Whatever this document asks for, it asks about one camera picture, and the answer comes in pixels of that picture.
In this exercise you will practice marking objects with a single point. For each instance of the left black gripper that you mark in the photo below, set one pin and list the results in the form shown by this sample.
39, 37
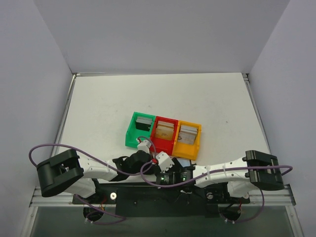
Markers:
150, 163

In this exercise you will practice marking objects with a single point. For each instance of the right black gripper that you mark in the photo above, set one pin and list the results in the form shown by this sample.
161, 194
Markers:
175, 163

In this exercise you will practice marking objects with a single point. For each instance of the black card holder wallet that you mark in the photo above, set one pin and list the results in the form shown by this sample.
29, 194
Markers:
184, 162

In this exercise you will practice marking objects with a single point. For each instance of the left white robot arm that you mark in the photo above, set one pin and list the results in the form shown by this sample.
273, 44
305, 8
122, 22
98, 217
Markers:
68, 172

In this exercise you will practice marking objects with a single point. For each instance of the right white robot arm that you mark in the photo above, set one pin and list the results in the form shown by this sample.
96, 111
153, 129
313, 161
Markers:
256, 170

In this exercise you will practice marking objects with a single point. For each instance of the dark cards in green bin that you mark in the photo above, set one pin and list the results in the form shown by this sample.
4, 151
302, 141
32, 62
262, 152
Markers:
143, 123

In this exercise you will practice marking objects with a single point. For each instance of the tan cards in red bin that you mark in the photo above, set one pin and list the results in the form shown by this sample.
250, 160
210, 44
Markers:
164, 130

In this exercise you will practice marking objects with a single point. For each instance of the yellow plastic bin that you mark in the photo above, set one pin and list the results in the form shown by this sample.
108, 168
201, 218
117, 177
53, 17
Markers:
184, 150

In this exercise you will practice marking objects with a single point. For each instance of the green plastic bin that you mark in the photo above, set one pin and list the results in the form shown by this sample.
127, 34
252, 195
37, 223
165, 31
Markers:
132, 134

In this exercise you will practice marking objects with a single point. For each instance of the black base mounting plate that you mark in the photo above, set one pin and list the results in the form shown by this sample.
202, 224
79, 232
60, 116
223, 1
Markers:
147, 201

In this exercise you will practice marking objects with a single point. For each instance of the red plastic bin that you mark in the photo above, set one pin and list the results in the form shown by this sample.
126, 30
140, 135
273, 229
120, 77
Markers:
162, 145

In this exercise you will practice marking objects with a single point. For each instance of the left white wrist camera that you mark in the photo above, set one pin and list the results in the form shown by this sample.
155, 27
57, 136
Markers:
144, 146

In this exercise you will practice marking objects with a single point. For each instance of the aluminium frame rail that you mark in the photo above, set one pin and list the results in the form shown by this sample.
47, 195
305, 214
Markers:
283, 197

